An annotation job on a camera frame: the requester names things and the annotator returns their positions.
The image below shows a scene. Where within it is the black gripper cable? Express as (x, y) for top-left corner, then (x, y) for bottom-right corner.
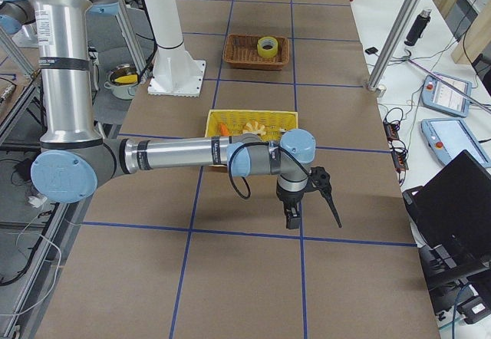
(227, 141), (343, 229)

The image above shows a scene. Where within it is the aluminium frame post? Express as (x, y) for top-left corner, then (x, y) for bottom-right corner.
(365, 0), (420, 97)

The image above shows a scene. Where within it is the black water bottle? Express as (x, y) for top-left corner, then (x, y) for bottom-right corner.
(404, 8), (431, 46)

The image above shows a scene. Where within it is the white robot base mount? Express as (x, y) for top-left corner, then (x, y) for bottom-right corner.
(144, 0), (206, 97)

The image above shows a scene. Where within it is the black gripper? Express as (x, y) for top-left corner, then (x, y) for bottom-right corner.
(276, 191), (303, 229)

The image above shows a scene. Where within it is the toy croissant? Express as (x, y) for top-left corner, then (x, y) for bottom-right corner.
(242, 121), (267, 140)

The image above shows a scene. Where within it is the teach pendant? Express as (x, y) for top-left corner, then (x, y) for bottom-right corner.
(421, 73), (472, 117)
(420, 118), (490, 169)

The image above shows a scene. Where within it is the brown wicker basket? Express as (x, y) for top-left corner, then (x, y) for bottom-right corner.
(222, 34), (290, 71)

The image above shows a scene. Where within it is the black laptop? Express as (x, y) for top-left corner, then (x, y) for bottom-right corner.
(403, 150), (490, 257)

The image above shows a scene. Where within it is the white enamel pot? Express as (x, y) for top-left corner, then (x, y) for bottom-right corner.
(104, 64), (138, 100)

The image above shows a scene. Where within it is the yellow woven basket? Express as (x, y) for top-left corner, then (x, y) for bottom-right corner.
(205, 109), (298, 142)

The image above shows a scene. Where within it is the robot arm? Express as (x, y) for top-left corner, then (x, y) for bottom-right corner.
(1, 0), (35, 35)
(28, 0), (331, 229)

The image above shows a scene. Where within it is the orange toy carrot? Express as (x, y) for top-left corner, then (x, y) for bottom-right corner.
(218, 123), (230, 137)

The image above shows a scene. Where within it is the yellow packing tape roll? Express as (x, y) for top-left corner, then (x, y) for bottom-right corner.
(256, 36), (278, 59)

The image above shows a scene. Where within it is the upper teach pendant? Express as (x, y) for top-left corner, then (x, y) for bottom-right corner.
(421, 73), (472, 117)

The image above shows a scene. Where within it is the lower teach pendant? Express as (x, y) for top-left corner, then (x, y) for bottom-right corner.
(420, 118), (490, 169)

